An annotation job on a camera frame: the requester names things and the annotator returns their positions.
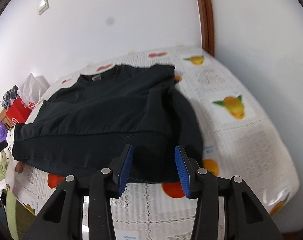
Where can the red paper bag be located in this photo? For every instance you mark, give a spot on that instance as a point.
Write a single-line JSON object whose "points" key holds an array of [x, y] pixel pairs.
{"points": [[19, 112]]}

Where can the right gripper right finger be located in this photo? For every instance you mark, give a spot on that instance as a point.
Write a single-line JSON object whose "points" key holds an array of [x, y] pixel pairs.
{"points": [[245, 217]]}

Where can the white Miniso plastic bag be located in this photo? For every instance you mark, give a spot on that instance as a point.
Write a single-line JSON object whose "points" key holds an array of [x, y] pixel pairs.
{"points": [[32, 89]]}

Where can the green bedding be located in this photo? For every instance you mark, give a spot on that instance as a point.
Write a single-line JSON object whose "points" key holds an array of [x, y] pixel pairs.
{"points": [[18, 217]]}

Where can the wooden headboard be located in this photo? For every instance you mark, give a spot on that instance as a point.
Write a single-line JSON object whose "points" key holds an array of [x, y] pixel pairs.
{"points": [[4, 119]]}

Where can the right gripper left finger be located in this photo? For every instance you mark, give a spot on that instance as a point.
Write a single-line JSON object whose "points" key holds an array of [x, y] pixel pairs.
{"points": [[62, 215]]}

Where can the grey plaid cloth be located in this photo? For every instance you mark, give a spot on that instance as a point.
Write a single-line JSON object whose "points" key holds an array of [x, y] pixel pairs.
{"points": [[9, 97]]}

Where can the brown wooden door frame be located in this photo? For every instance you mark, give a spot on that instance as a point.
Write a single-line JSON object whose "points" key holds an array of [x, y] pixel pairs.
{"points": [[207, 26]]}

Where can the purple plastic object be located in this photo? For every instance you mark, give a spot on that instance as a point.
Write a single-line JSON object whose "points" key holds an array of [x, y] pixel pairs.
{"points": [[3, 132]]}

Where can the fruit print tablecloth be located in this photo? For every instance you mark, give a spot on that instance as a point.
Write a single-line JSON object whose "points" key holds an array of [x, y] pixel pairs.
{"points": [[239, 140]]}

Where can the black sweatshirt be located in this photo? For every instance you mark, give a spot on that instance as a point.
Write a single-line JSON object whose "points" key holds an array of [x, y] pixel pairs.
{"points": [[80, 129]]}

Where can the white wall switch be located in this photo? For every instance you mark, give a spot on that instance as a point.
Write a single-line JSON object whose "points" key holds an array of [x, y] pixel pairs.
{"points": [[42, 7]]}

